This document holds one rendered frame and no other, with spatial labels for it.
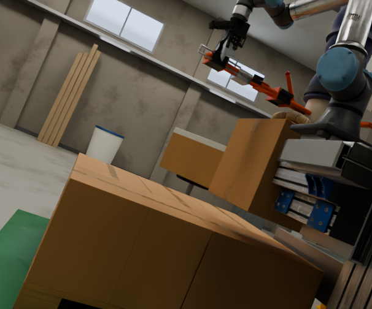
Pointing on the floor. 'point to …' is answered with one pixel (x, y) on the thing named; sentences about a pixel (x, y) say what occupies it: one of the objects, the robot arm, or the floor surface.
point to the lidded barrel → (104, 144)
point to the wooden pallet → (50, 298)
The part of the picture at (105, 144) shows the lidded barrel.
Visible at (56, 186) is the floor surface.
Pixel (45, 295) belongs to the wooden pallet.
